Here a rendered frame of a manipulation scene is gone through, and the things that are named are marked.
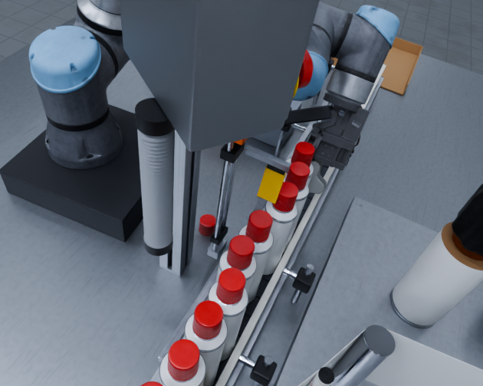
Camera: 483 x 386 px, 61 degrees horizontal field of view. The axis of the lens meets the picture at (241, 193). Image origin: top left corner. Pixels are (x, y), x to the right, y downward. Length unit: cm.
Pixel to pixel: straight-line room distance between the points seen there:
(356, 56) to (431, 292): 40
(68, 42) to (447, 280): 72
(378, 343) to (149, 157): 34
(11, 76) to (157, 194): 91
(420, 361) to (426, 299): 16
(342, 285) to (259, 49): 56
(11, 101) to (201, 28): 96
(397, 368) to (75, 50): 69
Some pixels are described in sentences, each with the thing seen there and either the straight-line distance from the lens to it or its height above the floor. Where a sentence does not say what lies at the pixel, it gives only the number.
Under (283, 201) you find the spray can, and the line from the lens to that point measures 61.
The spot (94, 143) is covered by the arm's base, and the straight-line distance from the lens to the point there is 86.
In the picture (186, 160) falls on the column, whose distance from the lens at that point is 56.
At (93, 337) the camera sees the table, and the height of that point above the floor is 83.
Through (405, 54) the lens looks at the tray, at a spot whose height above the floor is 83.
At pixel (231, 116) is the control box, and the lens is 33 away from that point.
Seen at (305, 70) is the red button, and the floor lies 133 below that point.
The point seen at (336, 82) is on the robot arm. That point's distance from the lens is 76.
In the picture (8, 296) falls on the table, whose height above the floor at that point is 83.
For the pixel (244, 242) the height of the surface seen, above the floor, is 108.
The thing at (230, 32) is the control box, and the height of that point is 139.
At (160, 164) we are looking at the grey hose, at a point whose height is 123.
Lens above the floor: 152
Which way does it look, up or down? 47 degrees down
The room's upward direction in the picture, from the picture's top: 11 degrees clockwise
